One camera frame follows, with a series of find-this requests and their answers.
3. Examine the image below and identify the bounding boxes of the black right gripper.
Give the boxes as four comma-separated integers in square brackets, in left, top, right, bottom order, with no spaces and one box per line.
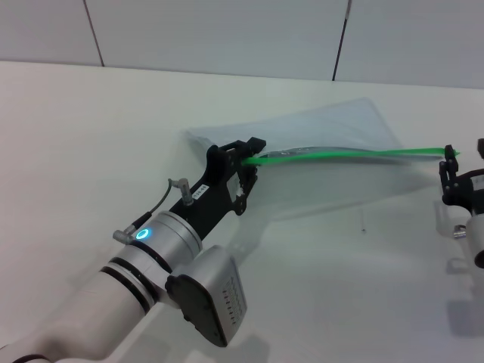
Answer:
[439,138,484,217]

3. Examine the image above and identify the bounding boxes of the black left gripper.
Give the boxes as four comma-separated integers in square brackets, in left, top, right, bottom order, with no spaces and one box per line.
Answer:
[168,137,267,239]

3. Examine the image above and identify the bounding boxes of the clear green-zipper document bag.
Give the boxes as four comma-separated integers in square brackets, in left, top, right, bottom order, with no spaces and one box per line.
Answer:
[183,97,462,169]

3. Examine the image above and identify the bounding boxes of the left gripper cable metal plug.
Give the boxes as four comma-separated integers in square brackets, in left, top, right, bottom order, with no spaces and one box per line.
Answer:
[112,177,193,244]

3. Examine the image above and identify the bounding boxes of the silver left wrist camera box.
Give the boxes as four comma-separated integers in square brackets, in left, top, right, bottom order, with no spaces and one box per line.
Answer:
[165,244,249,348]

